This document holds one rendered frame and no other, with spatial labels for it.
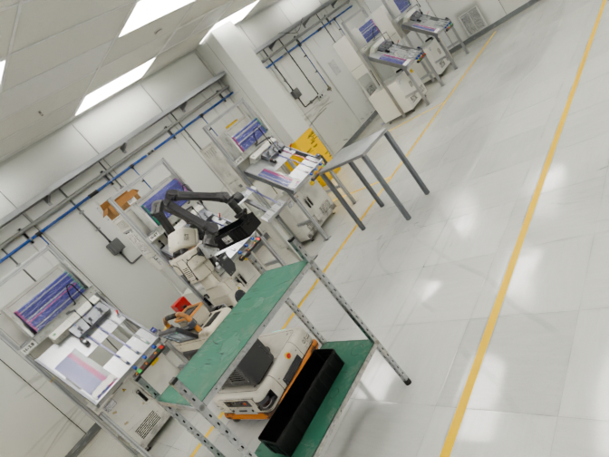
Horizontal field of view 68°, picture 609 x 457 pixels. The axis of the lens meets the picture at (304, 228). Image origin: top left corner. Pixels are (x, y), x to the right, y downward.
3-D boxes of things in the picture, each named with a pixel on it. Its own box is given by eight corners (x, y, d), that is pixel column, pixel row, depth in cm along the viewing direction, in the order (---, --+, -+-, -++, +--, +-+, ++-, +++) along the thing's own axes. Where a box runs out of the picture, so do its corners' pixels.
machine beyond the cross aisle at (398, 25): (472, 50, 881) (420, -39, 830) (459, 67, 832) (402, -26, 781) (416, 82, 984) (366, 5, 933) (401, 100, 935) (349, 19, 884)
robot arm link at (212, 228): (158, 208, 318) (158, 201, 309) (169, 193, 324) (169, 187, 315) (213, 239, 321) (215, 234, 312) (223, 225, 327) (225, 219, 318)
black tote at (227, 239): (209, 256, 370) (199, 246, 367) (220, 243, 382) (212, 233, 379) (250, 237, 331) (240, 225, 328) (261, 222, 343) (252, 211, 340)
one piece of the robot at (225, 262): (228, 279, 325) (208, 257, 319) (208, 287, 344) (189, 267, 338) (240, 266, 336) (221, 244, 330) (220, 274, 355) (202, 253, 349)
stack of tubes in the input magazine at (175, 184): (192, 196, 491) (176, 177, 484) (159, 225, 460) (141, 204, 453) (188, 199, 500) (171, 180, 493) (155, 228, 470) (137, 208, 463)
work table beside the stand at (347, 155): (410, 219, 433) (362, 153, 412) (362, 230, 490) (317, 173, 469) (430, 191, 456) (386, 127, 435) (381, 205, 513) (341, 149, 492)
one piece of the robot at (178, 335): (208, 340, 296) (178, 329, 284) (183, 346, 321) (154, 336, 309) (213, 324, 302) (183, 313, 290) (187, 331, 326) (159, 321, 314)
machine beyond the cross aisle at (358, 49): (447, 82, 795) (387, -15, 745) (431, 103, 746) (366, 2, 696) (389, 114, 898) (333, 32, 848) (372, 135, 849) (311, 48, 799)
